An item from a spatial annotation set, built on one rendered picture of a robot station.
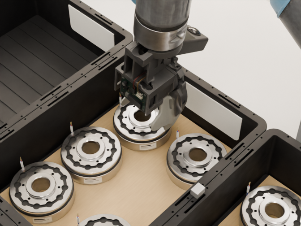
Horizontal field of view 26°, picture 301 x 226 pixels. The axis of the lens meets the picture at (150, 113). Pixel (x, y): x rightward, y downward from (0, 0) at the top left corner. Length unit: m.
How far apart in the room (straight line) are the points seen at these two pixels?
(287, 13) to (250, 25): 0.39
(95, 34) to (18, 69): 0.17
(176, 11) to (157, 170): 0.34
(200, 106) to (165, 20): 0.30
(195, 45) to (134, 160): 0.24
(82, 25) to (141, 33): 0.39
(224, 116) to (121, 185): 0.21
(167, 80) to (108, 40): 0.30
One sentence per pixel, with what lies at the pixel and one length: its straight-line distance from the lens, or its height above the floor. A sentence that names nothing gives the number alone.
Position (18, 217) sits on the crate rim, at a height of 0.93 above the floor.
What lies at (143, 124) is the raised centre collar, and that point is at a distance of 1.13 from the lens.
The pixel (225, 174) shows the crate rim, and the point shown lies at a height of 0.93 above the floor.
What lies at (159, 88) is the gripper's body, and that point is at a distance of 0.96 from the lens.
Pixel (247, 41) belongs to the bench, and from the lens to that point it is 1.54.
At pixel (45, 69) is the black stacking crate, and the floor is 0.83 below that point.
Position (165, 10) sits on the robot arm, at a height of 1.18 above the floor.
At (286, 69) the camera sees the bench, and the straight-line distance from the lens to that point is 1.49.
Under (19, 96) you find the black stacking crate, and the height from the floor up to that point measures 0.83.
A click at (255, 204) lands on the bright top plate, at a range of 1.05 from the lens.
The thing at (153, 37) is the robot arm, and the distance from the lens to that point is 0.89.
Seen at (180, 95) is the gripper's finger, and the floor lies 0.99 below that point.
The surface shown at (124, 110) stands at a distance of 1.16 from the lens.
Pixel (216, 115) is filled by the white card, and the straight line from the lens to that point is 1.12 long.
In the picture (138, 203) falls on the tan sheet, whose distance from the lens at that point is 1.07.
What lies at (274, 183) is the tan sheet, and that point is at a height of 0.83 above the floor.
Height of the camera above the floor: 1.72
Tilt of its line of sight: 49 degrees down
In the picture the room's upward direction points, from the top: straight up
